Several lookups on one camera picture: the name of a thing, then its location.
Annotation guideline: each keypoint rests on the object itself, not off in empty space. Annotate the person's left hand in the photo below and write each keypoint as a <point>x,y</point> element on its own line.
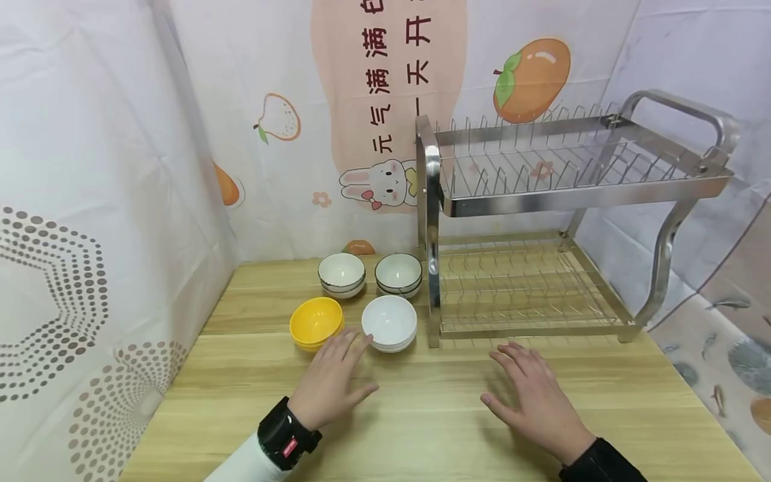
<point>328,391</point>

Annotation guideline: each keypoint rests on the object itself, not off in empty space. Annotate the person's right hand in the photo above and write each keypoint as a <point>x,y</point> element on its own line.
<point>542,408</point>

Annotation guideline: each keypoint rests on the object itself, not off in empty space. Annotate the person's right index finger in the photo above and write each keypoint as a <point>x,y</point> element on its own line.
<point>505,368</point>

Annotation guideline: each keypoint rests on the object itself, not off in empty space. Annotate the person's left index finger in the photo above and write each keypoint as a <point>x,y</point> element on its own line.
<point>363,348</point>

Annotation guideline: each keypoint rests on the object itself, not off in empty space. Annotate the person's right thumb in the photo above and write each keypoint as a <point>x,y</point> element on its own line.
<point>497,408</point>

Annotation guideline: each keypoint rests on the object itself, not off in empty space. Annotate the person's left ring finger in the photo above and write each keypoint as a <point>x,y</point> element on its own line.
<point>337,347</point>

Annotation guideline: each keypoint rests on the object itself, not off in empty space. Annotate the person's left thumb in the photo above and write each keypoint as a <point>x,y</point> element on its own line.
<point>364,393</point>

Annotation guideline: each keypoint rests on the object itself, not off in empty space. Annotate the person's right ring finger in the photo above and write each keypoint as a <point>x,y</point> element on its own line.
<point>533,365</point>

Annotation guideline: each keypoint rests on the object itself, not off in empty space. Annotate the person's left middle finger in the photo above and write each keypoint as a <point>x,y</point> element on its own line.
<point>350,345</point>

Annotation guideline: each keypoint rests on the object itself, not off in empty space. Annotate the person's right middle finger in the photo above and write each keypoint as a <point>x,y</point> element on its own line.
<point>519,360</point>

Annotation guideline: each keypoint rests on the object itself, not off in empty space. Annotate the person's left little finger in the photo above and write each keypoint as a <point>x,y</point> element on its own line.
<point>322,355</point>

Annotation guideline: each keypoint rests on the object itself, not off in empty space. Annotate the person's right little finger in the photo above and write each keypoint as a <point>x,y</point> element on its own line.
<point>547,376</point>

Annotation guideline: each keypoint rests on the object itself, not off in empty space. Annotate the person's right forearm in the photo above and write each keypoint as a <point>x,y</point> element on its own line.
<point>602,463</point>

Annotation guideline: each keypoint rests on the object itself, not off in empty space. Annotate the person's left forearm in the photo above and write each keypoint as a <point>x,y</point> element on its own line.
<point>250,464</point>

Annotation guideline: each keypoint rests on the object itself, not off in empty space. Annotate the yellow bowl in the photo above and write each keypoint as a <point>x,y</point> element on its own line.
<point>315,320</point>
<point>308,347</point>

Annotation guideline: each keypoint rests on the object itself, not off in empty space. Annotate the plain white bowl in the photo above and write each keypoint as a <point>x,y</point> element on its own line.
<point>393,349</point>
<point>390,319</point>

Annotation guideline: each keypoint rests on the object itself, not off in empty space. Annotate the white bowl with dark rim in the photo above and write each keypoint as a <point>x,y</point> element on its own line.
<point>343,294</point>
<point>341,271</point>
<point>400,294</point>
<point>398,271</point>

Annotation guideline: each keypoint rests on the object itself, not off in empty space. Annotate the black wrist band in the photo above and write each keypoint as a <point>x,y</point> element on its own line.
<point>286,432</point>

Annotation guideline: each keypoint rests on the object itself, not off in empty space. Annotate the stainless steel two-tier dish rack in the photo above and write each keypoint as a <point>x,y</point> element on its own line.
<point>518,198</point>

